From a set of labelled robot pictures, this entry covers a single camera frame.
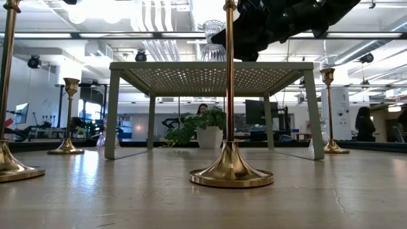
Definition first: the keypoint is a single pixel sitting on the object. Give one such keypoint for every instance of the green potted plant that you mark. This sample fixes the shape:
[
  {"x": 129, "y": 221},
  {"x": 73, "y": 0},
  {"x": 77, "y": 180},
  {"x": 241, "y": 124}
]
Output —
[{"x": 210, "y": 136}]

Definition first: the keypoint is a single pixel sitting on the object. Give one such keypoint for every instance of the brass candlestick holder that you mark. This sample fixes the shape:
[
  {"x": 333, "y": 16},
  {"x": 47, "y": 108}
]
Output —
[
  {"x": 230, "y": 165},
  {"x": 9, "y": 168},
  {"x": 332, "y": 147},
  {"x": 66, "y": 148}
]

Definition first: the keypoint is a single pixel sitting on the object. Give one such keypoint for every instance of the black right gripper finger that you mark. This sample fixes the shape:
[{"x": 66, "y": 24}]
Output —
[
  {"x": 248, "y": 23},
  {"x": 219, "y": 38}
]

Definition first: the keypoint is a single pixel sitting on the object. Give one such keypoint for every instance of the black overhead beam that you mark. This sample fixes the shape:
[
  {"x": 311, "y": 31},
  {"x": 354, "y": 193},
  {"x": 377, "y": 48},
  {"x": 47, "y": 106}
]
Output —
[{"x": 95, "y": 35}]

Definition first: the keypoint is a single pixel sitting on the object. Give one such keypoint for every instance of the green perforated metal shelf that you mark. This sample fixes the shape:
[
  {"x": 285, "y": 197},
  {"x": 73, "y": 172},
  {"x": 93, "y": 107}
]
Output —
[{"x": 210, "y": 65}]

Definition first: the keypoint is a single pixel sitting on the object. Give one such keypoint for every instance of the white column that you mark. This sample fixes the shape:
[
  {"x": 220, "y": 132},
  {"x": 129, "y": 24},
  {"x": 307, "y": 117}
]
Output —
[{"x": 341, "y": 111}]

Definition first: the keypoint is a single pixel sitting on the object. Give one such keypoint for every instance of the light computer monitor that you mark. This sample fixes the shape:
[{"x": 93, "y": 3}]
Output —
[{"x": 21, "y": 113}]

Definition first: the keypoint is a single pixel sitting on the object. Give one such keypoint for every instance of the pink glass vase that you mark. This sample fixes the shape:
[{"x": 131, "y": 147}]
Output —
[{"x": 101, "y": 141}]

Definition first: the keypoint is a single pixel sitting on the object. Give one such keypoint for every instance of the black ceiling spotlight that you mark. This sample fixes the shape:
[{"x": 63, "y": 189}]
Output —
[
  {"x": 33, "y": 62},
  {"x": 140, "y": 56},
  {"x": 367, "y": 58}
]

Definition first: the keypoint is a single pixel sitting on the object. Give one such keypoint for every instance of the black computer monitor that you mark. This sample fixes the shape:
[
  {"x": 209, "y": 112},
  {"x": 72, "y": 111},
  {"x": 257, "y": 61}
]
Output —
[{"x": 254, "y": 111}]

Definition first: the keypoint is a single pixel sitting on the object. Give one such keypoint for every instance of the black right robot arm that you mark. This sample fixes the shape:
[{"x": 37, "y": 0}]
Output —
[{"x": 337, "y": 11}]

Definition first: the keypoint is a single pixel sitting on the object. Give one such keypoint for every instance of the person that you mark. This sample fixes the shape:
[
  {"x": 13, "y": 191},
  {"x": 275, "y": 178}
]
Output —
[
  {"x": 365, "y": 125},
  {"x": 202, "y": 108}
]

